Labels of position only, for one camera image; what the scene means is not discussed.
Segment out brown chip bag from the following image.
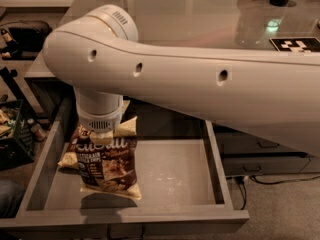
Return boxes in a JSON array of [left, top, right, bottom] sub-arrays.
[[75, 117, 142, 200], [58, 117, 137, 170]]

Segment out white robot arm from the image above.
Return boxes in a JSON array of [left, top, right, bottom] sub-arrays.
[[42, 5, 320, 156]]

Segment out open grey top drawer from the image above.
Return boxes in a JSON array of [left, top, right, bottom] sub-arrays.
[[0, 98, 249, 240]]

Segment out black bag on shelf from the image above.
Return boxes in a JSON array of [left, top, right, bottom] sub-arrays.
[[1, 20, 52, 60]]

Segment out closed grey middle drawer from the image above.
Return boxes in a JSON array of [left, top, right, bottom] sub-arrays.
[[214, 126, 307, 158]]

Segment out closed grey drawer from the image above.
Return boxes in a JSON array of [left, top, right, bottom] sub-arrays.
[[222, 156, 320, 176], [214, 126, 307, 158]]

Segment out closed grey lower drawer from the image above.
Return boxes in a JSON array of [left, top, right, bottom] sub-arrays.
[[222, 156, 320, 176]]

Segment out small brown bottle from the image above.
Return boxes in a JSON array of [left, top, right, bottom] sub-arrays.
[[27, 118, 46, 142]]

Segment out black plastic crate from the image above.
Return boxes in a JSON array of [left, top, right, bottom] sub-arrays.
[[0, 100, 35, 170]]

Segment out blue jeans knee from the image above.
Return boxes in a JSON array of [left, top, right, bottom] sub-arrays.
[[0, 180, 25, 218]]

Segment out black white marker tag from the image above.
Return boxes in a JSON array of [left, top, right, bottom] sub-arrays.
[[270, 37, 320, 52]]

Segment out black power cable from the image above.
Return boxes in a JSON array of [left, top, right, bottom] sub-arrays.
[[233, 174, 320, 211]]

